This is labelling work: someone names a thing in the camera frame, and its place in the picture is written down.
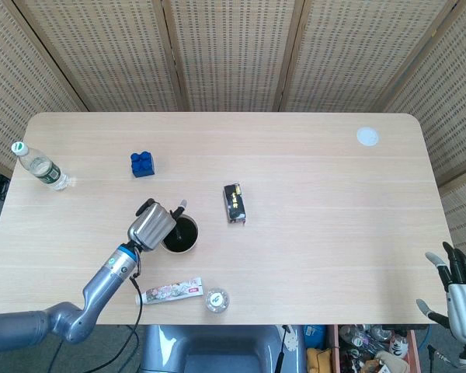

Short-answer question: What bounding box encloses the woven bamboo folding screen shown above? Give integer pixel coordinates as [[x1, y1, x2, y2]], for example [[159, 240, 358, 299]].
[[0, 0, 466, 257]]

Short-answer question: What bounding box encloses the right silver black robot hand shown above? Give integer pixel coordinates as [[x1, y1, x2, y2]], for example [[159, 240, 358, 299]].
[[416, 241, 466, 343]]

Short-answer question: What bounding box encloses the blue building block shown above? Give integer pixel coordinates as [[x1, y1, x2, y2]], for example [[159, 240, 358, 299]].
[[130, 152, 157, 180]]

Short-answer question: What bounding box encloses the yellow bag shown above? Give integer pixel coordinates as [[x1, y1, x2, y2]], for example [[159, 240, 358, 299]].
[[306, 347, 332, 373]]

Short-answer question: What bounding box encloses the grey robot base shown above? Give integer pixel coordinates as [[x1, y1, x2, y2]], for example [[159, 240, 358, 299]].
[[141, 324, 308, 373]]

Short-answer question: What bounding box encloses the white perforated plate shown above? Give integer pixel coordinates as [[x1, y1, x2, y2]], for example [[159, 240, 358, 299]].
[[283, 325, 301, 353]]

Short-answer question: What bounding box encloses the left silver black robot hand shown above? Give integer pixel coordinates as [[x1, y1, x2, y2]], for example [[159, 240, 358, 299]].
[[127, 197, 190, 252]]

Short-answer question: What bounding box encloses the clear bottle with green label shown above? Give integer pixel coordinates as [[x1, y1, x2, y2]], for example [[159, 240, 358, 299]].
[[10, 141, 70, 191]]

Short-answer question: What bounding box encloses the blue container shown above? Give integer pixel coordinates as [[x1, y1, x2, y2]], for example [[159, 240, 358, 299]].
[[303, 324, 328, 350]]

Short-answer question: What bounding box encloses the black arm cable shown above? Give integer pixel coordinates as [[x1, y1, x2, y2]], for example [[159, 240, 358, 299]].
[[96, 260, 144, 373]]

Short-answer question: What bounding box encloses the white round cable grommet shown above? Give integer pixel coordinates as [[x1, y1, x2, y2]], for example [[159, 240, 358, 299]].
[[356, 127, 382, 148]]

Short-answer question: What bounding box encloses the floral toothpaste tube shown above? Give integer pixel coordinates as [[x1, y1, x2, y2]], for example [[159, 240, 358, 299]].
[[134, 276, 204, 307]]

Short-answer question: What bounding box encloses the black box with gold print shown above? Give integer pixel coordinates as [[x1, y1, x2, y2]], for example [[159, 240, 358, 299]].
[[223, 183, 247, 225]]

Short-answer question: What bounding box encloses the cup of dark liquid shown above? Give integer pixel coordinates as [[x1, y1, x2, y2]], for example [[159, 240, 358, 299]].
[[161, 216, 200, 255]]

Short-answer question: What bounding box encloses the wooden crate of clutter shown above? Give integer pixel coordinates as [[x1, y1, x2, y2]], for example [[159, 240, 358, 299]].
[[328, 324, 421, 373]]

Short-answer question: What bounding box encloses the clear bottle with white cap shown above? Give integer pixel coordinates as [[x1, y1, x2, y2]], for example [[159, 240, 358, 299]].
[[203, 287, 231, 313]]

